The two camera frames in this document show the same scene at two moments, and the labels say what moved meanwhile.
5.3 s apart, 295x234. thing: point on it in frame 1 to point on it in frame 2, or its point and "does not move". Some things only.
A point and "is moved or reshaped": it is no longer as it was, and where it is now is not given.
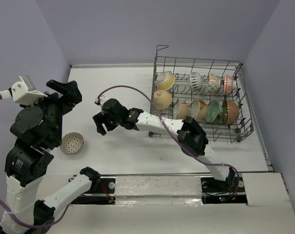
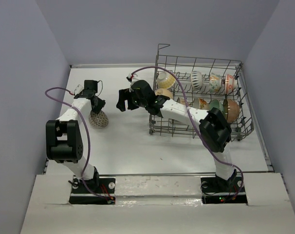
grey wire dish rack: [212, 92] does not move
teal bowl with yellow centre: [164, 81] does not move
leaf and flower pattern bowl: [214, 84] does not move
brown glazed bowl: [230, 111] does not move
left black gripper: [73, 89] to [101, 104]
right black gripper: [99, 119] to [123, 95]
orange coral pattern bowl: [230, 84] does not move
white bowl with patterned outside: [195, 81] does not move
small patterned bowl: [72, 143] is moved or reshaped
